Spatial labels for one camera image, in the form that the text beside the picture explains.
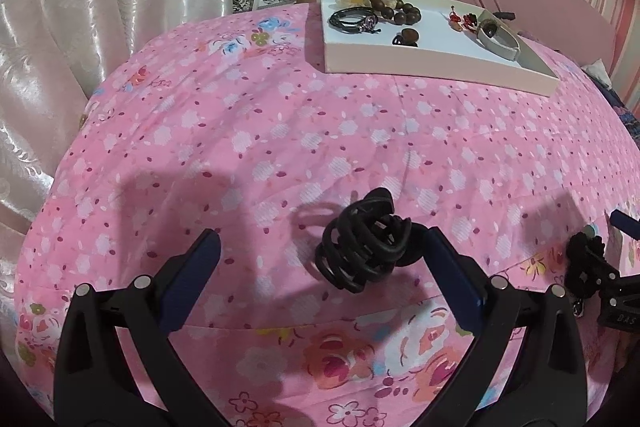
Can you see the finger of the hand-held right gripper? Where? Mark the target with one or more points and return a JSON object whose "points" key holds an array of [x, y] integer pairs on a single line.
{"points": [[625, 223], [587, 267]]}

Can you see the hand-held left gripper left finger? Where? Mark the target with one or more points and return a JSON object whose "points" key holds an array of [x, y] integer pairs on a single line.
{"points": [[192, 277]]}

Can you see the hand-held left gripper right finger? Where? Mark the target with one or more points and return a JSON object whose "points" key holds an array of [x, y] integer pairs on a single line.
{"points": [[452, 277]]}

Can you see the black hair claw clip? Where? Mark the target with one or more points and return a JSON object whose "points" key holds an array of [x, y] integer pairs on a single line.
{"points": [[350, 252]]}

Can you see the white bangle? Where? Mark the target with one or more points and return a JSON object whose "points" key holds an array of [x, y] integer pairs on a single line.
{"points": [[500, 44]]}

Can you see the white shallow tray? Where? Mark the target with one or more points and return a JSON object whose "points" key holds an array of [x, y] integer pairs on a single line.
{"points": [[440, 49]]}

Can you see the brown glossy ornament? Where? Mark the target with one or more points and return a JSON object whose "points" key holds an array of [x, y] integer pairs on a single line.
{"points": [[488, 28]]}

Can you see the red earrings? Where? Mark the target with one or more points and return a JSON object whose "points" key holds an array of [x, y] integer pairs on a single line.
{"points": [[470, 21]]}

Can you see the cream flower hair clip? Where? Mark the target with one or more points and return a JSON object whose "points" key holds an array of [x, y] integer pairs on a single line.
{"points": [[350, 0]]}

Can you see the dark patterned quilt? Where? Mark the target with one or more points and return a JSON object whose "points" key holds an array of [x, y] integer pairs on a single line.
{"points": [[625, 112]]}

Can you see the white small pillow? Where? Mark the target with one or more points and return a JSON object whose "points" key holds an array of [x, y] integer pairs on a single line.
{"points": [[597, 73]]}

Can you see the pink floral blanket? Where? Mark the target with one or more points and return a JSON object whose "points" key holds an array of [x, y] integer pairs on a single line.
{"points": [[300, 147]]}

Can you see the white satin curtain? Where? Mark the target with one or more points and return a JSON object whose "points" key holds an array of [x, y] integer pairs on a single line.
{"points": [[100, 7]]}

